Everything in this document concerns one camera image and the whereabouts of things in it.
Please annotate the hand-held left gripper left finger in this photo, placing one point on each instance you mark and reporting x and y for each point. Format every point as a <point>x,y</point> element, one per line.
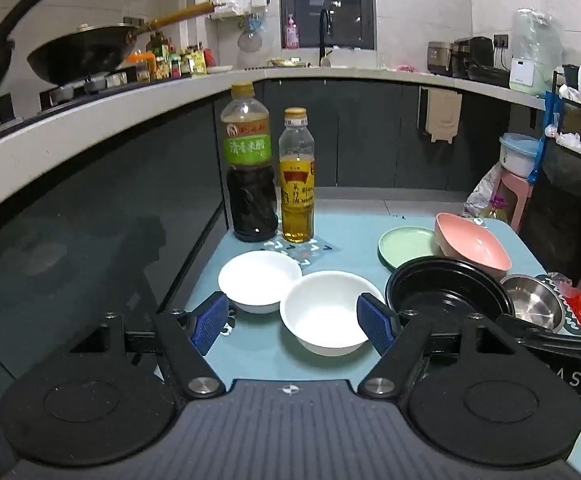
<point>209,322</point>

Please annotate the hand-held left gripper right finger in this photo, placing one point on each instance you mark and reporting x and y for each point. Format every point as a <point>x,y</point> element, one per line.
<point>376,324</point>

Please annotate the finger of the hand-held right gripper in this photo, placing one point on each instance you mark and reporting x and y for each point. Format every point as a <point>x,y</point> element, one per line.
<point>545,334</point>

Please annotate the stainless steel bowl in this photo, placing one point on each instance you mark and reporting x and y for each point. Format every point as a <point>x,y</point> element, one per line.
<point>533,302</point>

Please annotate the large white bowl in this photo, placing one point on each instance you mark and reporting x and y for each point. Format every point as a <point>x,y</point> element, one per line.
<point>323,310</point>

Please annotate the small white bowl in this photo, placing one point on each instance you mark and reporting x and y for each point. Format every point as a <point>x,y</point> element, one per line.
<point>258,280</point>

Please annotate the green plate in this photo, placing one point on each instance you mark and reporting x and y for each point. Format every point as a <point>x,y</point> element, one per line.
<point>405,247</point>

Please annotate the pink square bowl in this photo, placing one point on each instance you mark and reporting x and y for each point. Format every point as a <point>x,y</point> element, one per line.
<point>470,245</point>

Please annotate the blue printed tablecloth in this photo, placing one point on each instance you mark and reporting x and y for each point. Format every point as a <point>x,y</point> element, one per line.
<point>340,240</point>

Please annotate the dark vinegar bottle green label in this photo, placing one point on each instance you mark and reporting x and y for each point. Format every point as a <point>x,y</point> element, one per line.
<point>250,200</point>

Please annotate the black storage rack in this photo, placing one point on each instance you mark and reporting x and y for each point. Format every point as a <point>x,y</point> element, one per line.
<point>565,200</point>

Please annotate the yellow oil jug purple cap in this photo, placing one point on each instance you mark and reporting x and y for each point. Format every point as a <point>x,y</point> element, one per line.
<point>495,210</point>

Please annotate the yellow oil bottle red label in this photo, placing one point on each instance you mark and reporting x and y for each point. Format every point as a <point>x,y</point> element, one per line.
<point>296,210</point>

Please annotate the pink plastic stool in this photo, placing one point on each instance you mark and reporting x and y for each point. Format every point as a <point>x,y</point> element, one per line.
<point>513,192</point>

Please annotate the floral plastic bag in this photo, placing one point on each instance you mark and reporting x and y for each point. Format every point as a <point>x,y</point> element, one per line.
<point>480,195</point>

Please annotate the white container with blue lid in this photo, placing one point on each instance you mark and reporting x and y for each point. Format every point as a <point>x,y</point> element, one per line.
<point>518,155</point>

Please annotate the small white plastic bag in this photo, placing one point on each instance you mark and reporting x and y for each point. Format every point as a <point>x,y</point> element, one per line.
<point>573,142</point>

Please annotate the kitchen counter with dark cabinets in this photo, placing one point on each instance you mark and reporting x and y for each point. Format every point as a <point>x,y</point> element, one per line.
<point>370,135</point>

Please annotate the beige hanging bin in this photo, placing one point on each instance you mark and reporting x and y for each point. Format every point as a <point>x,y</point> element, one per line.
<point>440,115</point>

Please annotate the row of seasoning bottles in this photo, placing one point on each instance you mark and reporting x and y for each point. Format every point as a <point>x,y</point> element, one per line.
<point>175,62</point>

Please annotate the black flat appliance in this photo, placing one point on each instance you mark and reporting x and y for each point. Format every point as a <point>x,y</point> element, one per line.
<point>490,76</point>

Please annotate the orange lid container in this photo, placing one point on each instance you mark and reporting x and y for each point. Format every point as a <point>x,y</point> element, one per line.
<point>140,67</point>

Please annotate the silver rice cooker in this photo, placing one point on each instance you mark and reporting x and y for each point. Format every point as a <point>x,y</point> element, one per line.
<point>439,60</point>

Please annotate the plastic-covered white appliance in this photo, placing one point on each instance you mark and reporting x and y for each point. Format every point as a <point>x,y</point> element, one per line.
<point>533,60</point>

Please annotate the black air fryer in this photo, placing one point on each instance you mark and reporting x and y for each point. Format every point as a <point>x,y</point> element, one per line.
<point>473,52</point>

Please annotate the black faucet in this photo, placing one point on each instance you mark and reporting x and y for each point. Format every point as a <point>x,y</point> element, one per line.
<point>324,35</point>

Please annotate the gas stove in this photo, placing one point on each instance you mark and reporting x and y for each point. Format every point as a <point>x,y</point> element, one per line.
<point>0,110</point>

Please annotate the pink soap bottle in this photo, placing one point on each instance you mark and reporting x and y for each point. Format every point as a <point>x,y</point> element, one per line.
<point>291,35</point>

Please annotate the dark window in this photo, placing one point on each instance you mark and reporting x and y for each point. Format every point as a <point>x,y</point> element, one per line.
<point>328,5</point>

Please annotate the wall outlet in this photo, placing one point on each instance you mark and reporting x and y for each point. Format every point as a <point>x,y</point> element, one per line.
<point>501,40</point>

